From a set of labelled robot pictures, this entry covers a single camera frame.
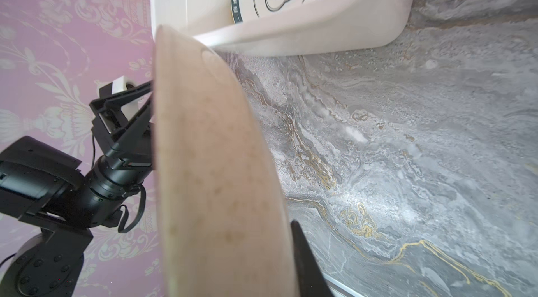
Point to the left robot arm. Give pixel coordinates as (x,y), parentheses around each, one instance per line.
(43,187)

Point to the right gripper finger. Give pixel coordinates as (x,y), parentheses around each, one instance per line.
(311,281)

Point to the aluminium front rail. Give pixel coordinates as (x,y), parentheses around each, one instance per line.
(339,289)

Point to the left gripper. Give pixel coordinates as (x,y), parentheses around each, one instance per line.
(96,199)

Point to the beige willow painted plate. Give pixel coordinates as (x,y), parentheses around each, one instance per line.
(223,221)

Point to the white plastic bin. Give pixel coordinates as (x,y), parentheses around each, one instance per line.
(285,27)

